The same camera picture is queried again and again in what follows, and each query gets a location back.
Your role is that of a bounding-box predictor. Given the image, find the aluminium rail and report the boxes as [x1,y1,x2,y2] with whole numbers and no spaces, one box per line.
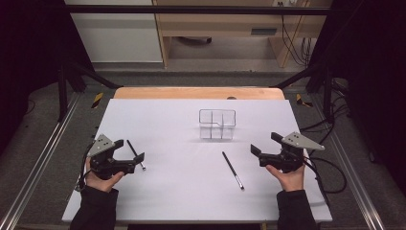
[0,92,81,230]
[309,94,388,230]

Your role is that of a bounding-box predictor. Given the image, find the black frame strut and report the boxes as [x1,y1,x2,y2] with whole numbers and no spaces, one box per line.
[56,60,124,123]
[270,61,337,125]

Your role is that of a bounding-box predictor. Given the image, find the white board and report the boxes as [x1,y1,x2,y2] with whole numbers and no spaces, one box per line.
[61,98,333,224]

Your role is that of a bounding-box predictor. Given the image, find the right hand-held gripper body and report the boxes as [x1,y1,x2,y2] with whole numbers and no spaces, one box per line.
[259,131,326,174]

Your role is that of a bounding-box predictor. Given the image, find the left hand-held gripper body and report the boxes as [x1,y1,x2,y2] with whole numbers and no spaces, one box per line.
[86,133,137,180]

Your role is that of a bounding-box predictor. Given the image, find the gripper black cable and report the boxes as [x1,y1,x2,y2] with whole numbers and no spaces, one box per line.
[75,143,97,193]
[301,148,348,207]

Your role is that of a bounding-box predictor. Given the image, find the black floor cables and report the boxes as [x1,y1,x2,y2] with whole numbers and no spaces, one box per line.
[299,78,351,157]

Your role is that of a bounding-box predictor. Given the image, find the black curtain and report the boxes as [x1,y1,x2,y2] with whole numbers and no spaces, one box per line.
[307,0,406,195]
[0,0,95,156]

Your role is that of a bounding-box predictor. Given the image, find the white cabinet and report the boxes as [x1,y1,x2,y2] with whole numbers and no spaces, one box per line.
[63,0,164,63]

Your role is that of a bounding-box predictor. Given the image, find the person's right hand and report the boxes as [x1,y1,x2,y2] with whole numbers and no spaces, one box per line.
[265,163,306,193]

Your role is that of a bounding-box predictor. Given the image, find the wooden desk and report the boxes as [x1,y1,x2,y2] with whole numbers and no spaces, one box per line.
[152,0,333,69]

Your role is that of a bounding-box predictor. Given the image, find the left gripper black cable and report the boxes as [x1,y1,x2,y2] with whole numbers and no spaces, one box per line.
[75,143,97,193]

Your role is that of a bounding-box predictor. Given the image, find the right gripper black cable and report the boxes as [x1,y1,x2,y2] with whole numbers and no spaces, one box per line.
[301,148,348,207]

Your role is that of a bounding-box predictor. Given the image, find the person's left hand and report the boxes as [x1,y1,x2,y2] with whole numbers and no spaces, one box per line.
[85,157,125,194]

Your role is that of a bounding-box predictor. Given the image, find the black cables behind desk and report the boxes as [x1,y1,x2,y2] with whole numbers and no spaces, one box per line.
[278,1,313,67]

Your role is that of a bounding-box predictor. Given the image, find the black frame crossbar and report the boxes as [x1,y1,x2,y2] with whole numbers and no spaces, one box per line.
[63,4,333,16]

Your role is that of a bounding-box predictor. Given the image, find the clear plastic organizer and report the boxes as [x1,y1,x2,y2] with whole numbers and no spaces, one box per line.
[198,108,237,141]

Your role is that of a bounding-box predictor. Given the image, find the yellow black tape strip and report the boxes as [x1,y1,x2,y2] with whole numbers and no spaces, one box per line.
[91,92,105,109]
[295,93,314,108]

